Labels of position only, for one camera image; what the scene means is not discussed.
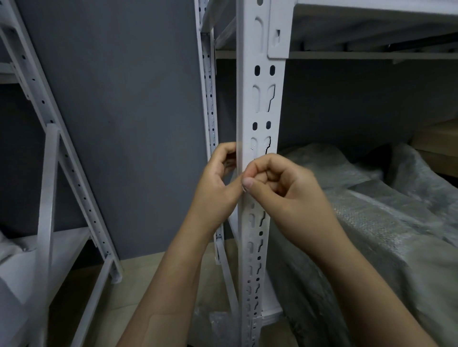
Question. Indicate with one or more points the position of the white-grey cloth bundle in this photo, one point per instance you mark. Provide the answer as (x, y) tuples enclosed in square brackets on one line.
[(9, 246)]

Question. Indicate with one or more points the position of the person's left forearm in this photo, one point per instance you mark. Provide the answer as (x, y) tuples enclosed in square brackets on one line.
[(168, 289)]

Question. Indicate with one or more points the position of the person's left hand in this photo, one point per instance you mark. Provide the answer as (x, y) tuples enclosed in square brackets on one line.
[(214, 200)]

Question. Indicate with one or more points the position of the person's grey clothing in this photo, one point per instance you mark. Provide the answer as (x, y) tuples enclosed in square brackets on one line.
[(386, 250)]

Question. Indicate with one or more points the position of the white perforated shelf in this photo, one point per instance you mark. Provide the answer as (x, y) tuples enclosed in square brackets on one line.
[(245, 107)]

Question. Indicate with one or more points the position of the person's right hand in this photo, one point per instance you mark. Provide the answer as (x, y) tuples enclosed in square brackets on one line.
[(304, 211)]

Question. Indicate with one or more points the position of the clear plastic wrap piece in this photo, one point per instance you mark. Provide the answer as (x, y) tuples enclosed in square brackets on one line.
[(214, 330)]

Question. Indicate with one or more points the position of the plain brown cardboard box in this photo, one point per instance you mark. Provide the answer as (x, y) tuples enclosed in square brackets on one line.
[(440, 146)]

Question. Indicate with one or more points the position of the person's right forearm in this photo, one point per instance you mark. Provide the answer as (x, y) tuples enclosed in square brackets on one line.
[(372, 296)]

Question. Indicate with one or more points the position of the white metal shelving rack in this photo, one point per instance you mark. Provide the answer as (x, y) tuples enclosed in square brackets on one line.
[(375, 21)]

